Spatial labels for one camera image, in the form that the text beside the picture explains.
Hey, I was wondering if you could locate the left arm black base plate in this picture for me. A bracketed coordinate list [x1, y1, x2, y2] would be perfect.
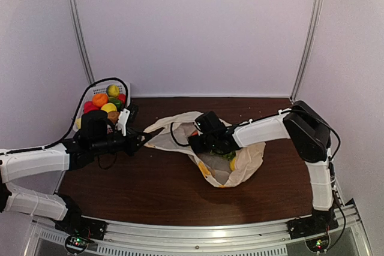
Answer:
[53, 216, 107, 240]

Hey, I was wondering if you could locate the yellow green toy fruit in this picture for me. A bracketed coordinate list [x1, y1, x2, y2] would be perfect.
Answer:
[106, 85, 120, 98]

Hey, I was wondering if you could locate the right round circuit board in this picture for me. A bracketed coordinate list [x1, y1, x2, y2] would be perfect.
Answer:
[305, 235, 330, 254]

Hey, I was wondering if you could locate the round circuit board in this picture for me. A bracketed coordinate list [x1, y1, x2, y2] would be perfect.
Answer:
[64, 236, 89, 254]
[305, 235, 330, 254]

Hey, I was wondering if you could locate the cream printed plastic bag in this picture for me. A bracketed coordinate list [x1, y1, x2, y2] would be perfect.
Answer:
[144, 111, 266, 188]

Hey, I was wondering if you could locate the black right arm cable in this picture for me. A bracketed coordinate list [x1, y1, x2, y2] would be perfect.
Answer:
[169, 109, 347, 249]

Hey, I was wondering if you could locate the orange toy fruit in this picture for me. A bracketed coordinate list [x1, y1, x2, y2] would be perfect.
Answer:
[92, 94, 109, 108]

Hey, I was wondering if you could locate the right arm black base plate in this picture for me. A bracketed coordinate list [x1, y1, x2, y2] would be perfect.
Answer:
[286, 215, 339, 239]

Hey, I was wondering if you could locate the brown toy potato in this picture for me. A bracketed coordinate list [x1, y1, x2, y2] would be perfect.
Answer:
[107, 111, 120, 124]

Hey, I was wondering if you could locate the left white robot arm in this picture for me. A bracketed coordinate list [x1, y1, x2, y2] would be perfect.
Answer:
[1, 109, 152, 234]

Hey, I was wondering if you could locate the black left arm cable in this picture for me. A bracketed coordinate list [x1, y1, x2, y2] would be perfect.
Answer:
[0, 78, 130, 156]

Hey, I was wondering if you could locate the aluminium front rail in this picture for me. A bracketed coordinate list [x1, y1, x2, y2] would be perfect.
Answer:
[29, 198, 373, 256]

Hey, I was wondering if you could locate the right aluminium frame post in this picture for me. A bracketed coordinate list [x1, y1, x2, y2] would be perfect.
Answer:
[290, 0, 324, 103]

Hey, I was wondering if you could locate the white perforated plastic basket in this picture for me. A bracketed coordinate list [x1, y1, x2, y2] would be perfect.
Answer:
[72, 77, 131, 132]

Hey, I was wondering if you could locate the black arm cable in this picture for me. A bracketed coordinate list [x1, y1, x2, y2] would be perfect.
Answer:
[169, 109, 347, 249]
[0, 78, 130, 156]

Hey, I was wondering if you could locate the yellow toy lemon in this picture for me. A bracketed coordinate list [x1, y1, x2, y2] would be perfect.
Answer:
[101, 103, 118, 113]

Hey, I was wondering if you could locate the pale yellow toy fruit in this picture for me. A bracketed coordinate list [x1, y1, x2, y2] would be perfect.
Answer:
[75, 118, 81, 129]

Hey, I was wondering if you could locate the green toy pepper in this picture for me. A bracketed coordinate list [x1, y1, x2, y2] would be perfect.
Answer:
[109, 97, 124, 110]

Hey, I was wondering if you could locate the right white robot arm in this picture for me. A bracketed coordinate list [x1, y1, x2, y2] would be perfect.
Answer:
[188, 101, 335, 233]

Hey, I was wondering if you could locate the red toy apple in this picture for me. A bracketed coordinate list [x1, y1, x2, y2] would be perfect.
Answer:
[117, 94, 126, 103]

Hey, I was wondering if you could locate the green toy grape bunch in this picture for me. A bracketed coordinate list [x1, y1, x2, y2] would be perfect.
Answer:
[220, 151, 236, 161]

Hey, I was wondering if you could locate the left round circuit board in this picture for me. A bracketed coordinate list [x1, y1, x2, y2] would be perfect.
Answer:
[64, 236, 89, 254]

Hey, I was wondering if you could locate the red toy fruit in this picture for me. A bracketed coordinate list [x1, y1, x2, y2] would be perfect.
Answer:
[83, 101, 99, 114]

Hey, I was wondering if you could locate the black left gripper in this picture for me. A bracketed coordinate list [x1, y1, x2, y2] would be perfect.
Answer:
[91, 127, 151, 156]

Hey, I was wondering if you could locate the yellow toy banana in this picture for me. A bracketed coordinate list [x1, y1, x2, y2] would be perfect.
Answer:
[230, 157, 238, 171]

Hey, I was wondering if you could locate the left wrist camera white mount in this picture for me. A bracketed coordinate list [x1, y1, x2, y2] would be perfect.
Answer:
[116, 103, 139, 136]

